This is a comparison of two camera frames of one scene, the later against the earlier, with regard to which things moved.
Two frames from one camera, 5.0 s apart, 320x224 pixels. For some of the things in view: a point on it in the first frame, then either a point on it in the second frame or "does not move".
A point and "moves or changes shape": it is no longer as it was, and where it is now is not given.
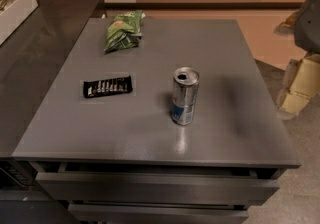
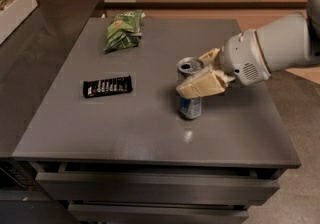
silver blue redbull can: [185, 89] moves or changes shape
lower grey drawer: [94, 213] does not move
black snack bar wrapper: [98, 88] does not move
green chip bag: [124, 31] does not move
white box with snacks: [17, 0] does not move
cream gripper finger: [302, 82] to [243, 55]
